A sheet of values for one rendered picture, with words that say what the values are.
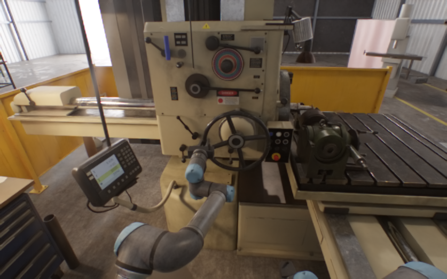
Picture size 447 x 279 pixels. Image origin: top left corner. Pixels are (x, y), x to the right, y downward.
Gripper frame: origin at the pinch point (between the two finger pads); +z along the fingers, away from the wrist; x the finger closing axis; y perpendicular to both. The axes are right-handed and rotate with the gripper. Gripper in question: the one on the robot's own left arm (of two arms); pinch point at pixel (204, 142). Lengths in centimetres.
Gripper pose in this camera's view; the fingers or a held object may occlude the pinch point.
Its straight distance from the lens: 125.6
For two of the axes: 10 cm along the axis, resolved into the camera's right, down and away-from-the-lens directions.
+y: -0.3, -8.8, -4.7
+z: 0.9, -4.7, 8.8
